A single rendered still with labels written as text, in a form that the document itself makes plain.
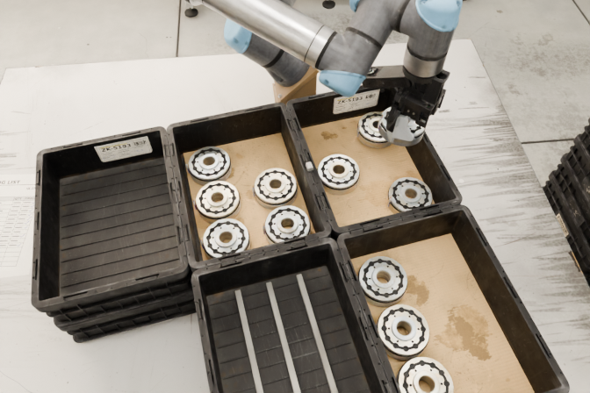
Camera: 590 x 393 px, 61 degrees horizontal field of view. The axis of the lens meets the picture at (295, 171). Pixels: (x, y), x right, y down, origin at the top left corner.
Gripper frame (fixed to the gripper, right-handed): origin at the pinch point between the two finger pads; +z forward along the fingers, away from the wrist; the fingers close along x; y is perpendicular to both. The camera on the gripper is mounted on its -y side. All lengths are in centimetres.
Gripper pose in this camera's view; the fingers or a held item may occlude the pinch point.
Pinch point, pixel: (394, 130)
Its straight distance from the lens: 113.6
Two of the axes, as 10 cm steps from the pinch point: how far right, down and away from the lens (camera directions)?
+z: 0.0, 5.9, 8.1
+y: 8.1, 4.7, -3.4
